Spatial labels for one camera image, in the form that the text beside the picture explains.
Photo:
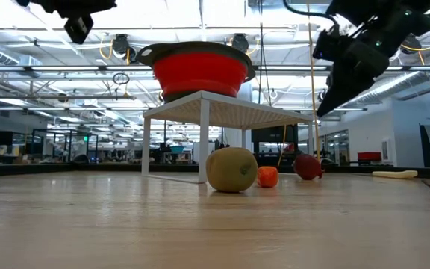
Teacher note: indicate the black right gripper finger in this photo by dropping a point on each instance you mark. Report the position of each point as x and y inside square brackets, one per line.
[349, 86]
[330, 84]

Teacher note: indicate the dark red toy pomegranate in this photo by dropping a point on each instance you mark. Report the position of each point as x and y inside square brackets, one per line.
[307, 167]

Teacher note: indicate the small orange toy fruit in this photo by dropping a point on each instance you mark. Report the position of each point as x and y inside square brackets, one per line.
[267, 177]

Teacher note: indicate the red collapsible colander bowl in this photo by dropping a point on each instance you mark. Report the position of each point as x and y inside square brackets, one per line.
[200, 71]

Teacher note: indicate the brown-green toy kiwi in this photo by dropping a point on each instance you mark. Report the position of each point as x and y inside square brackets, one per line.
[231, 170]

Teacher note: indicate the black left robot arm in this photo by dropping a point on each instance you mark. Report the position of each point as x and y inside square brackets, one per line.
[69, 6]

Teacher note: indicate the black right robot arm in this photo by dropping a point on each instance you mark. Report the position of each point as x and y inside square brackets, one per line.
[390, 18]

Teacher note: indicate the red box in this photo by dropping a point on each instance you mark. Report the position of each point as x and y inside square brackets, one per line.
[369, 156]

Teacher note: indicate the white perforated riser shelf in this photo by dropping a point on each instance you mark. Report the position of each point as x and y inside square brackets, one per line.
[222, 112]

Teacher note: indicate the teal bin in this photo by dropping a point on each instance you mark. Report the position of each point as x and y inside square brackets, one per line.
[177, 149]

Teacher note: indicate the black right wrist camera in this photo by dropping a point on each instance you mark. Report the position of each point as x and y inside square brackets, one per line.
[327, 46]

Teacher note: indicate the black wall screen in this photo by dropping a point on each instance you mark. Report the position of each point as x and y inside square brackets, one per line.
[274, 133]

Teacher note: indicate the black workstation frame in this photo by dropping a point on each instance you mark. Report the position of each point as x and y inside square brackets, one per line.
[50, 130]

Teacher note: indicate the black aluminium table frame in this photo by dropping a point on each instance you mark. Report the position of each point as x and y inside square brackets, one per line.
[32, 170]

